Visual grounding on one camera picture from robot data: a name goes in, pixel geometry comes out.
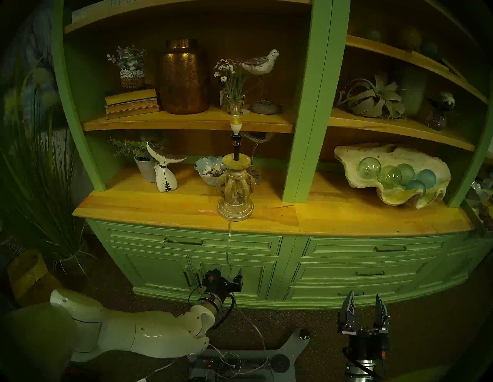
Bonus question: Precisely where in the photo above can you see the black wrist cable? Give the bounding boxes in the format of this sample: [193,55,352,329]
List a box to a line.
[188,285,236,330]
[342,347,386,380]

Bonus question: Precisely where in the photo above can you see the large blue glass ball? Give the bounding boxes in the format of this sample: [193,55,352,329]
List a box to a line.
[416,169,438,189]

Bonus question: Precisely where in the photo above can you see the brown woven decor ball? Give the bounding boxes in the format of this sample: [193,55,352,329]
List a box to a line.
[397,26,423,51]

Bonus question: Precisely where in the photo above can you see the flowers in glass vase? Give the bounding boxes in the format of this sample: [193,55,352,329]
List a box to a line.
[213,59,249,116]

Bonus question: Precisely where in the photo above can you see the blue wall painting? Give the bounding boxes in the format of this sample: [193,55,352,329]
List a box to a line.
[8,0,62,127]

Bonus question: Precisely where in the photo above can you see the bowl of shells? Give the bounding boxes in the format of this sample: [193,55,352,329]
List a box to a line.
[194,156,226,187]

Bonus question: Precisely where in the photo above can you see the white whale tail figurine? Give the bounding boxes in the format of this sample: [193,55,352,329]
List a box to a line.
[146,142,188,193]

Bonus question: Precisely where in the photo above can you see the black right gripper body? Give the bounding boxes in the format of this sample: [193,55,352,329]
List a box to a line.
[339,326,391,362]

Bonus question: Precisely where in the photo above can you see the yellow green glass ball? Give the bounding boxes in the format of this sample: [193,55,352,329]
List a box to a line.
[377,166,402,189]

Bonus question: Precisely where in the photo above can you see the plant in woven basket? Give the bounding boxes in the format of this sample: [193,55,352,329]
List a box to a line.
[107,45,147,91]

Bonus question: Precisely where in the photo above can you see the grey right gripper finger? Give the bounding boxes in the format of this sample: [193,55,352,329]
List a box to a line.
[374,294,392,330]
[339,291,356,328]

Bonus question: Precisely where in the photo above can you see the clear lamp cable with switch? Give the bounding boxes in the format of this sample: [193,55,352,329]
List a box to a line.
[225,220,270,376]

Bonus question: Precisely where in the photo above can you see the teal glass ball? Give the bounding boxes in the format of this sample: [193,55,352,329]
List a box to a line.
[396,163,416,185]

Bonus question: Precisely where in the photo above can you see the small plant in glass pot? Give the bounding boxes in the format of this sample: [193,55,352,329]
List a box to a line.
[426,91,456,131]

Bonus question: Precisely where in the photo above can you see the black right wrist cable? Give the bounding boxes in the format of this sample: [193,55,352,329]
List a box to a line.
[342,347,386,380]

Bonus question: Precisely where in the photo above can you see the dark green decor ball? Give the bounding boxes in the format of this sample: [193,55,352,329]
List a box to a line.
[358,26,382,43]

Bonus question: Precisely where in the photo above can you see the grey air plant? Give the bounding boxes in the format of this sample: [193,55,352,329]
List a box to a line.
[337,73,407,120]

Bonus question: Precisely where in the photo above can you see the hammered copper vase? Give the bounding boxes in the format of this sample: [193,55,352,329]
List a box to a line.
[159,39,211,115]

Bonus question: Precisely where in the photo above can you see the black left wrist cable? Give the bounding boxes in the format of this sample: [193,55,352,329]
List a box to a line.
[188,285,236,330]

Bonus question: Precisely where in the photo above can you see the yellow wood stump table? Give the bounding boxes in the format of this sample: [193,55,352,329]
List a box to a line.
[8,250,58,305]

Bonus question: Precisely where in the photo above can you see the giant clam shell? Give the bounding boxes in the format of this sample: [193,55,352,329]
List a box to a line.
[334,142,452,209]

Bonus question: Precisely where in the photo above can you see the green cabinet with wooden shelves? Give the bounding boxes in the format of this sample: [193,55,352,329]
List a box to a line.
[52,0,493,310]

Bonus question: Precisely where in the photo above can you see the pale green ceramic vase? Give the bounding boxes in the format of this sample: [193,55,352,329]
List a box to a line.
[397,65,429,116]

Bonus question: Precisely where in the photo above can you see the carved wooden table lamp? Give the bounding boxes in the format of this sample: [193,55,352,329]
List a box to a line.
[215,133,257,223]

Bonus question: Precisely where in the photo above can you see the tall ornamental grass plant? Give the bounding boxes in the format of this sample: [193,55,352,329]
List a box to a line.
[0,58,97,278]

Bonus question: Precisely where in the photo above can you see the white power cord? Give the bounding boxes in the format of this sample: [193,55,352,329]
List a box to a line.
[137,343,247,382]

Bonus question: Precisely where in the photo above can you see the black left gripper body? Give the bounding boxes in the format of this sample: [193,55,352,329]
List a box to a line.
[203,269,243,299]

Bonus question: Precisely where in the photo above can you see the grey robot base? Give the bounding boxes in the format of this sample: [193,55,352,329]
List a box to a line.
[185,327,310,382]

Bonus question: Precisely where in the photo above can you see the clear green glass ball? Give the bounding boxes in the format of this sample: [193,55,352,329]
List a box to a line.
[357,157,382,179]

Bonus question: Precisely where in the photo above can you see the black power strip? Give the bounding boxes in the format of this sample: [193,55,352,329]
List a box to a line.
[195,356,270,372]

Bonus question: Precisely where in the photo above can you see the old hardcover book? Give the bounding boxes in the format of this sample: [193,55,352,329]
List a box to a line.
[105,99,160,113]
[105,89,158,106]
[105,107,161,120]

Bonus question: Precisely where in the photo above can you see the shorebird figurine on stone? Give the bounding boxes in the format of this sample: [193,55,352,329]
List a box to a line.
[241,49,283,115]

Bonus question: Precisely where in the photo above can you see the green plant in grey pot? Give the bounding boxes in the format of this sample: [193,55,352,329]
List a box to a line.
[109,135,168,183]

